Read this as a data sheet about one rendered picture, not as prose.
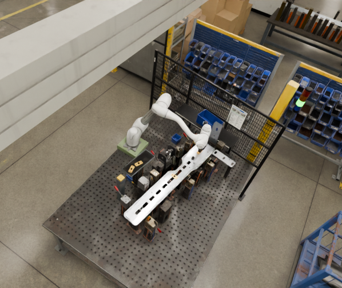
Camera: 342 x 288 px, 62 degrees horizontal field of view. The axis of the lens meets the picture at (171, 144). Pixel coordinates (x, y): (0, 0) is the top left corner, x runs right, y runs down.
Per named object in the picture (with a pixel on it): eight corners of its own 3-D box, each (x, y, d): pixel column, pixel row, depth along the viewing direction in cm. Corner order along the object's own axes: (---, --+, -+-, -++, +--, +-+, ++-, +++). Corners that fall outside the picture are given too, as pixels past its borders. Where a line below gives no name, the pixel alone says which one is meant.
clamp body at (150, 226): (151, 244, 296) (154, 230, 269) (140, 235, 301) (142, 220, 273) (158, 237, 302) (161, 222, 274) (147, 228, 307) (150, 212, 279)
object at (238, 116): (239, 131, 355) (248, 113, 331) (225, 121, 362) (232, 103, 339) (241, 130, 356) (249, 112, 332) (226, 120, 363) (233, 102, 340)
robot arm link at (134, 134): (123, 143, 360) (124, 132, 344) (130, 134, 372) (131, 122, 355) (135, 148, 359) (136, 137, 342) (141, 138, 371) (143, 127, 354)
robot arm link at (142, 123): (128, 130, 368) (135, 119, 382) (138, 138, 372) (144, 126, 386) (159, 99, 312) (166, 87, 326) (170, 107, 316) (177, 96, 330)
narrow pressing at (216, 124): (215, 144, 355) (222, 125, 329) (207, 139, 359) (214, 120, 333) (215, 144, 355) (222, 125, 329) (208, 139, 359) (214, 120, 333)
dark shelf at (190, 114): (230, 149, 353) (230, 148, 350) (174, 111, 382) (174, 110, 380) (239, 140, 365) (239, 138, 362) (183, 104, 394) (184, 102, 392)
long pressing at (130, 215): (137, 229, 275) (137, 228, 274) (120, 214, 282) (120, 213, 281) (215, 150, 351) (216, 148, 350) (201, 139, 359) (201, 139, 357)
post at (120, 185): (120, 203, 321) (120, 183, 287) (116, 199, 323) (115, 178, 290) (126, 199, 325) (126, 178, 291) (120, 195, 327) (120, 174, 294)
